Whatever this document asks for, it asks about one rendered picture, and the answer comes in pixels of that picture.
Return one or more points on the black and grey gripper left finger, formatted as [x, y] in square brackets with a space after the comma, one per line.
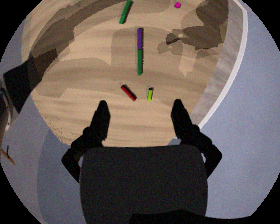
[92, 137]

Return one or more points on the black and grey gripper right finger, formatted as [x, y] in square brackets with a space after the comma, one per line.
[190, 134]

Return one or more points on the red rod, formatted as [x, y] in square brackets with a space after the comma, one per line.
[128, 92]

